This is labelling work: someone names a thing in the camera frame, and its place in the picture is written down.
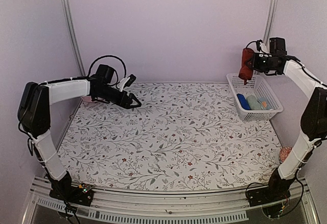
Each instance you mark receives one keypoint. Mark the dark red towel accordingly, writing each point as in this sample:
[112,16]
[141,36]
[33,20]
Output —
[246,71]

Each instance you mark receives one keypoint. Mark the blue object in basket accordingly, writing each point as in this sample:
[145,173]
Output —
[243,101]

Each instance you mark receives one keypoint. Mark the pink saucer plate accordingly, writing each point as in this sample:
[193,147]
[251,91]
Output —
[87,99]

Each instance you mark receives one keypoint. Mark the aluminium frame post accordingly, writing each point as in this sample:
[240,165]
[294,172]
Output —
[72,36]
[270,18]

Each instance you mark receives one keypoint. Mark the right aluminium frame post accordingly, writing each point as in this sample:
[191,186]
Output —
[270,18]

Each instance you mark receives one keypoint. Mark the white plastic basket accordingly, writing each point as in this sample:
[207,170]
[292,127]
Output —
[258,87]

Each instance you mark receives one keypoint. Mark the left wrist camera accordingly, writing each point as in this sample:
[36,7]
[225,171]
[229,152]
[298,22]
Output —
[125,82]

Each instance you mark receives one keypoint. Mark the blue patterned towel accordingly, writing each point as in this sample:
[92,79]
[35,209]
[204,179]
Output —
[264,104]

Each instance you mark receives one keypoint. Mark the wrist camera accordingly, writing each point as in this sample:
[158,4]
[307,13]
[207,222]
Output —
[125,82]
[261,47]

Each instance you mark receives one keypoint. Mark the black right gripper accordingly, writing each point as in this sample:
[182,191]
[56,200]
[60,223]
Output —
[255,65]

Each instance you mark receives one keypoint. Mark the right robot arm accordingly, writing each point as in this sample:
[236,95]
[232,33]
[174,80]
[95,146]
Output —
[313,120]

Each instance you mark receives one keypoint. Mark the pale green roll in basket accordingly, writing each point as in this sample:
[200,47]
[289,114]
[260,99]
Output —
[253,103]

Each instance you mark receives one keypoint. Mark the left aluminium frame post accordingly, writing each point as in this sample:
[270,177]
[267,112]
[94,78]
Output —
[72,36]

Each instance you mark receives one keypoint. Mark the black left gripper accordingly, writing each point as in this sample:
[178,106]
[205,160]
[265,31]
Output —
[122,103]

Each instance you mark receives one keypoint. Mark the pink object at right edge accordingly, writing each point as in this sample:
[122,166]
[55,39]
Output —
[284,153]

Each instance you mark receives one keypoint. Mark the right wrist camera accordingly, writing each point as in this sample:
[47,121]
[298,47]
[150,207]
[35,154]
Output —
[261,47]

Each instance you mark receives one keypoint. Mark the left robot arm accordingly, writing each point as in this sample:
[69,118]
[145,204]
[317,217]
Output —
[34,117]

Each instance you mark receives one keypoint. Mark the front aluminium rail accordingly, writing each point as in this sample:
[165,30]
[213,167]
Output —
[111,205]

